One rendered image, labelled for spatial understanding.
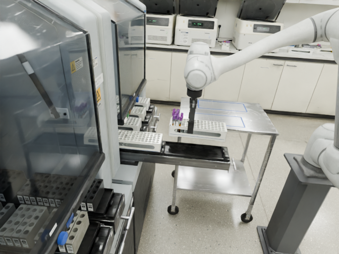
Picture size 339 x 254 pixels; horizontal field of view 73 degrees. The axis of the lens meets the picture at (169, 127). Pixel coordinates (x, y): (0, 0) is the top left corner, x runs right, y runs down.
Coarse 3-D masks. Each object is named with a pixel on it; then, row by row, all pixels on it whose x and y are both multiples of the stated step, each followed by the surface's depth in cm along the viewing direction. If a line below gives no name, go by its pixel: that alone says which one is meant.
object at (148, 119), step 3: (147, 114) 151; (150, 114) 151; (147, 117) 147; (150, 117) 150; (144, 120) 143; (147, 120) 144; (150, 120) 149; (144, 123) 142; (147, 123) 143; (150, 123) 150; (156, 123) 154; (150, 126) 150; (153, 126) 150; (156, 126) 150; (156, 129) 149
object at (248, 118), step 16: (208, 112) 158; (224, 112) 159; (240, 112) 160; (256, 112) 162; (240, 128) 141; (256, 128) 142; (272, 128) 143; (272, 144) 142; (240, 160) 202; (176, 176) 162; (192, 176) 181; (208, 176) 182; (224, 176) 183; (240, 176) 184; (176, 192) 169; (208, 192) 169; (224, 192) 168; (240, 192) 169; (256, 192) 162; (176, 208) 178
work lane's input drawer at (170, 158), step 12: (168, 144) 125; (180, 144) 125; (192, 144) 124; (120, 156) 117; (132, 156) 117; (144, 156) 116; (156, 156) 115; (168, 156) 115; (180, 156) 115; (192, 156) 114; (204, 156) 117; (216, 156) 117; (228, 156) 116; (216, 168) 116; (228, 168) 115
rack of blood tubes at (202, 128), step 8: (184, 120) 125; (200, 120) 125; (176, 128) 119; (184, 128) 118; (200, 128) 119; (208, 128) 119; (216, 128) 120; (224, 128) 120; (176, 136) 121; (184, 136) 120; (200, 136) 119; (208, 136) 119; (216, 136) 123; (224, 136) 118
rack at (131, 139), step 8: (120, 136) 118; (128, 136) 118; (136, 136) 119; (144, 136) 119; (152, 136) 119; (160, 136) 120; (120, 144) 118; (128, 144) 122; (136, 144) 122; (144, 144) 114; (152, 144) 114; (160, 144) 114
